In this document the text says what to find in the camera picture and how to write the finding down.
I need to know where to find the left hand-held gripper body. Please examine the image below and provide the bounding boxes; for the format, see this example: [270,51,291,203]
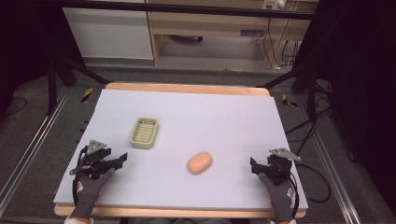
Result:
[78,139,122,181]

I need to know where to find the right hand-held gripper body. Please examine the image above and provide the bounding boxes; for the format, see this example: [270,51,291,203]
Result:
[252,147,303,187]

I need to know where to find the pale green soap dish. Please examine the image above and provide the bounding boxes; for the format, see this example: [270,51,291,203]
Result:
[129,117,160,150]

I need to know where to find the person's left hand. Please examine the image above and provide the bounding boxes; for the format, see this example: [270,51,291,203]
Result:
[70,167,117,220]

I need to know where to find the person's right hand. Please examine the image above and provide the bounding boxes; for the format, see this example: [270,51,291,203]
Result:
[258,172,297,224]

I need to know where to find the yellow black striped tape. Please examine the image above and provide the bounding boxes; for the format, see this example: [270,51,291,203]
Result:
[281,93,299,109]
[80,87,94,104]

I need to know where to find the white foam mat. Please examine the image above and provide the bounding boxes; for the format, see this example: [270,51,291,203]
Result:
[53,89,309,211]

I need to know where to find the white cabinet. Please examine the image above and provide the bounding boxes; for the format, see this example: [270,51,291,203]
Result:
[62,7,155,61]

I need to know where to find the wooden desk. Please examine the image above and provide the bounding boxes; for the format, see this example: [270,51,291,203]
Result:
[146,0,318,69]

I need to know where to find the white power strip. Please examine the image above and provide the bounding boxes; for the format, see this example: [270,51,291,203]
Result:
[262,0,287,10]

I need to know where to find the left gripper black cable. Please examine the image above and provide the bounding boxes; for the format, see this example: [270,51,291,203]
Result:
[68,147,89,207]

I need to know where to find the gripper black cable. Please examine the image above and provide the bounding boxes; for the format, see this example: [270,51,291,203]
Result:
[289,163,332,218]
[68,147,89,207]

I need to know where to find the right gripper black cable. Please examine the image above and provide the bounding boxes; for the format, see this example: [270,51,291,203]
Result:
[289,163,332,218]

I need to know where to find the black floor cables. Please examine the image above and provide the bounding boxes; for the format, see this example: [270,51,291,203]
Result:
[284,78,335,157]

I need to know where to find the metal floor rail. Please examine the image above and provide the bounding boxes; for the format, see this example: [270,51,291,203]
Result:
[295,92,362,224]
[0,85,73,216]

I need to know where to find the black metal frame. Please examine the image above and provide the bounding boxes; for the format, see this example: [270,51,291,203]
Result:
[46,0,318,119]

